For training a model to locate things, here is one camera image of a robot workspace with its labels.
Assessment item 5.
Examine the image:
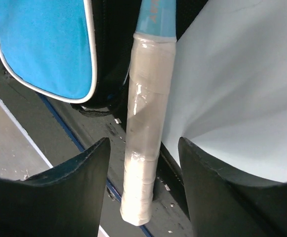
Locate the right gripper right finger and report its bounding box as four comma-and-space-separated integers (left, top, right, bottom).
178, 137, 287, 237

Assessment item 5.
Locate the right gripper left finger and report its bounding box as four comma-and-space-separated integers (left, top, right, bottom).
0, 138, 110, 237

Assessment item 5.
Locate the blue racket cover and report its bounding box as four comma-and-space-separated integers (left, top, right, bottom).
0, 0, 141, 117

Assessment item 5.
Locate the light blue racket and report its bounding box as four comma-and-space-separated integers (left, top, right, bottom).
120, 0, 177, 226

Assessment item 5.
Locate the light green table mat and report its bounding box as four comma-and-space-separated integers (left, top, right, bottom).
162, 0, 287, 182

